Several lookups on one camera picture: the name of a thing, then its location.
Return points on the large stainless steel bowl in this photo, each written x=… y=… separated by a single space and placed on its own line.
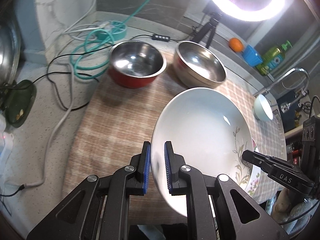
x=196 y=66

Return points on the dark green dish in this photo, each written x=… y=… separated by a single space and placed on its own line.
x=19 y=102

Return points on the black inline light controller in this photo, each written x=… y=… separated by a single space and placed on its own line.
x=158 y=37

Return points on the beige plaid cloth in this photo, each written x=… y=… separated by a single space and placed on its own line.
x=119 y=120

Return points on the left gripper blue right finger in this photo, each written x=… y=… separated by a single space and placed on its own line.
x=169 y=165

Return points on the green dish soap bottle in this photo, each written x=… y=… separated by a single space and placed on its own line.
x=273 y=58

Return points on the black mini tripod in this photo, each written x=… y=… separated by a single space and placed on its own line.
x=209 y=28

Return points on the large pink floral plate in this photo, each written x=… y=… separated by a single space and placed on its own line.
x=253 y=182

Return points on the teal round power strip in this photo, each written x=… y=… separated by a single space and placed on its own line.
x=116 y=28

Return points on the red steel-lined bowl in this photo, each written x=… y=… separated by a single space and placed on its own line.
x=135 y=64

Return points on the light blue ceramic bowl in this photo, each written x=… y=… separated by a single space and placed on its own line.
x=262 y=109

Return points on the blue fluted cup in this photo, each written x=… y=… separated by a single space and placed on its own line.
x=251 y=56

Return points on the steel pot lid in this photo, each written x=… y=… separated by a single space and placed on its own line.
x=10 y=50

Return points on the orange tangerine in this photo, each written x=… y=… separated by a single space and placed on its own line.
x=236 y=45

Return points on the white plate olive leaf pattern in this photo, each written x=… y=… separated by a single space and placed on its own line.
x=209 y=131

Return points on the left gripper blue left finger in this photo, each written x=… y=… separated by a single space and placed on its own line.
x=146 y=171

